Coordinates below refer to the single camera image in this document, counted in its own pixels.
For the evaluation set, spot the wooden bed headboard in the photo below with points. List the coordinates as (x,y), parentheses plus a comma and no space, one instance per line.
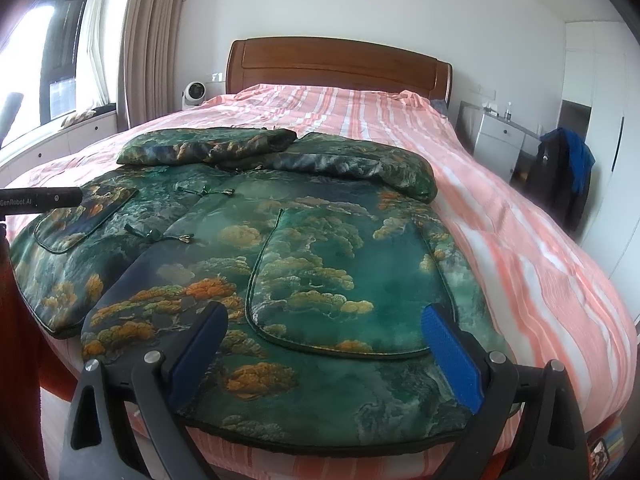
(325,65)

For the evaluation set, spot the blue cloth on chair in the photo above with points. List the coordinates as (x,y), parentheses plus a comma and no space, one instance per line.
(580,155)

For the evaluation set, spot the small white fan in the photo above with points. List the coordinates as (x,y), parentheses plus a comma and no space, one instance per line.
(192,94)

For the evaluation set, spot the small bottle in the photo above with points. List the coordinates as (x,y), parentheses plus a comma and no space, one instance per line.
(508,111)

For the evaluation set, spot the patterned windowsill cushion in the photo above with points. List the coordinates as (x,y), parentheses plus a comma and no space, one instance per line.
(77,117)

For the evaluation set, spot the window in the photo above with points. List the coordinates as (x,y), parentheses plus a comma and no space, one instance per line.
(55,60)

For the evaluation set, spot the white sheer curtain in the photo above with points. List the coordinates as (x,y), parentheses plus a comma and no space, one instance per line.
(95,45)

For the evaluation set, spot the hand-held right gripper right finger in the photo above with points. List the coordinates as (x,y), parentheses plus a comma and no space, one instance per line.
(452,360)

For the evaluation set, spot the grey padded bar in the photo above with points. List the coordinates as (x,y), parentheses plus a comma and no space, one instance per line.
(10,110)

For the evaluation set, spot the white window cabinet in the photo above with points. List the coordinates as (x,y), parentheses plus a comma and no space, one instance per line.
(60,145)

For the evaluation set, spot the green patterned padded jacket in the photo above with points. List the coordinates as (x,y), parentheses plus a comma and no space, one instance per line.
(325,240)

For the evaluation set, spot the blue grey pillow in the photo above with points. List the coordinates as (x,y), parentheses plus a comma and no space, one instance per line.
(440,107)

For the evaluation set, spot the white desk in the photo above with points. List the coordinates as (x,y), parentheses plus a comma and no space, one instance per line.
(495,135)

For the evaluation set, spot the black jacket on chair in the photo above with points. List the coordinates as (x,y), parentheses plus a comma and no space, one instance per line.
(555,185)

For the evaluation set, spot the beige curtain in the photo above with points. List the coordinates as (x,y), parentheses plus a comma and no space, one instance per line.
(150,35)

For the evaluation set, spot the colourful printed item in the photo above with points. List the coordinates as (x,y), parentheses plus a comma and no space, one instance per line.
(605,447)

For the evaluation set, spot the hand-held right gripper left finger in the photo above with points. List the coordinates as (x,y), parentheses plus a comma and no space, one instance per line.
(195,360)

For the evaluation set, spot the white wardrobe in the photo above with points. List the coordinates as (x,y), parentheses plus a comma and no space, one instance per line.
(610,160)

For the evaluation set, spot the pink striped bed sheet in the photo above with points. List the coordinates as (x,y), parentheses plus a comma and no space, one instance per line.
(525,260)

